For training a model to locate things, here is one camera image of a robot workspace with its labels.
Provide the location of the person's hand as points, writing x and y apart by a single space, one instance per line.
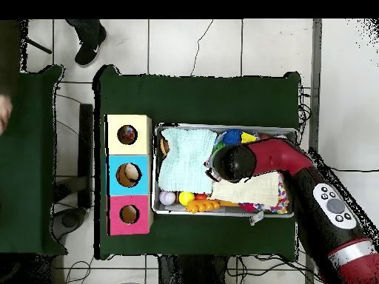
4 114

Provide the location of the multicoloured spotted fabric toy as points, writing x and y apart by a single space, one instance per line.
127 133

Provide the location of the mint green waffle cloth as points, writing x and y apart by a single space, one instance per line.
183 159

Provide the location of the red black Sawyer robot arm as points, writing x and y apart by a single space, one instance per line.
278 153

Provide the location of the wooden box with three holes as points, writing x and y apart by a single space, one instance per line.
130 224

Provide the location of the dark green tablecloth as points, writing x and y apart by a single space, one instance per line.
29 177
192 100

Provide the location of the black tripod leg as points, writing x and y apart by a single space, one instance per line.
38 46

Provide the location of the person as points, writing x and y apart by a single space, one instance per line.
88 50

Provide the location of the brown cream ball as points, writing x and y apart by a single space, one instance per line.
124 177

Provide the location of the wooden toy burger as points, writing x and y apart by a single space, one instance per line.
164 146

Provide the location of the white baseball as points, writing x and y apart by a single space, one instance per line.
167 198

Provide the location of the yellow ball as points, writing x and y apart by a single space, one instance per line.
186 198

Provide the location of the small red ball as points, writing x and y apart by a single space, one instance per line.
201 197

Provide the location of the orange toy block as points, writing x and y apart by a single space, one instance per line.
202 205

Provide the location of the blue spiky ball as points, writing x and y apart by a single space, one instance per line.
232 136

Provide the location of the yellow cheese wedge toy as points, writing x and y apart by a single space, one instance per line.
247 138

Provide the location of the cream waffle cloth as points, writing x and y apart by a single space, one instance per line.
251 189

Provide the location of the multicoloured patterned cloth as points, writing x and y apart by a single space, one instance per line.
282 201

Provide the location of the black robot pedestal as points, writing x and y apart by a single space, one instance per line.
189 272

